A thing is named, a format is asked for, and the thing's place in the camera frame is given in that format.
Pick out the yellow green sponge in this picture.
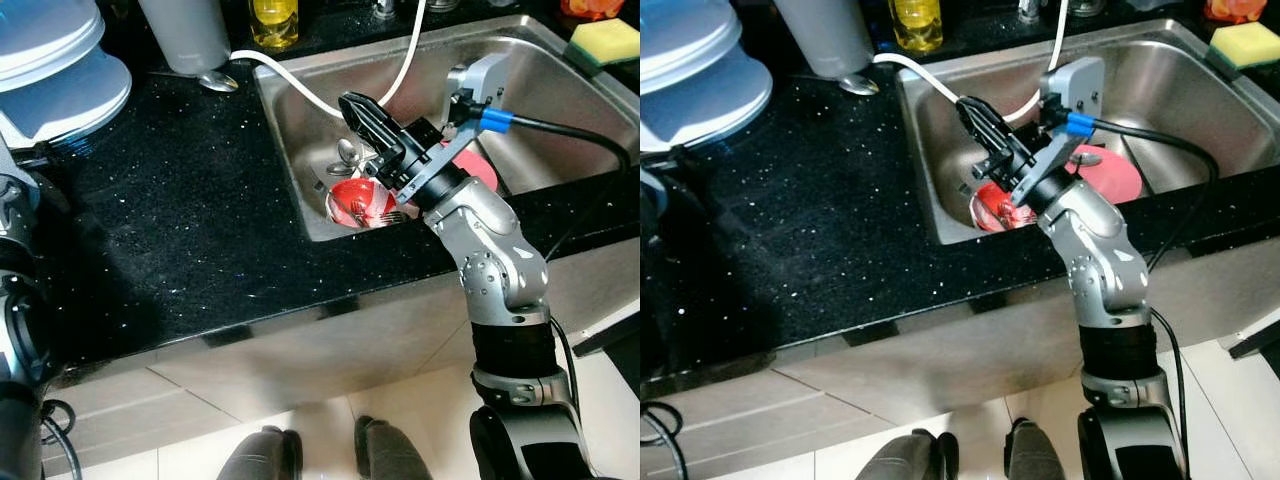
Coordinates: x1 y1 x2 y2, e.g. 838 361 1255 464
1205 22 1280 71
565 18 641 69

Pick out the yellow dish soap bottle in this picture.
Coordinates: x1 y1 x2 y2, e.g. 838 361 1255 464
888 0 944 54
248 0 301 51

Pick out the white flexible hose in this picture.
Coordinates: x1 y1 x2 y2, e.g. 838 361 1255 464
872 0 1073 126
230 0 431 119

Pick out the red and white bowl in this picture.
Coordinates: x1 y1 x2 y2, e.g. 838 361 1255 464
968 180 1046 233
325 178 421 231

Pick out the grey robot right leg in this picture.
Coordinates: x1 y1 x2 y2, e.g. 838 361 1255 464
1005 418 1071 480
355 415 431 480

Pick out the wide grey cabinet front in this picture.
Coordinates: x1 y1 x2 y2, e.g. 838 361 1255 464
150 235 641 396
775 240 1280 401

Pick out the pink plate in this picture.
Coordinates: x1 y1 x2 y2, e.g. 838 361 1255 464
440 140 501 196
1065 143 1143 201

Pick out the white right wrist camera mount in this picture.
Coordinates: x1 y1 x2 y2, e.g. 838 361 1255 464
1020 55 1108 201
400 53 513 206

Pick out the grey canister red round sticker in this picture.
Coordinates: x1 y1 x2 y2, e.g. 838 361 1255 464
775 0 873 79
137 0 233 78

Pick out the red food packet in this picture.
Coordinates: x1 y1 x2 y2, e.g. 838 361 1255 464
558 0 626 21
1203 0 1266 25

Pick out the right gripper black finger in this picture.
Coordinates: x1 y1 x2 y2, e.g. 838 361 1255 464
344 111 393 167
340 92 407 142
956 95 1020 149
961 115 1006 174

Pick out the white tiered storage container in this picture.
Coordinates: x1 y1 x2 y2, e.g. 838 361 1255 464
640 0 773 153
0 0 133 151

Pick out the black panel edge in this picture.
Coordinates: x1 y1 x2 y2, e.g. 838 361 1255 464
1228 318 1280 361
573 312 641 359

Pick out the stainless steel sink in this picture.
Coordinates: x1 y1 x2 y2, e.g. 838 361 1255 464
253 12 641 244
895 18 1280 246

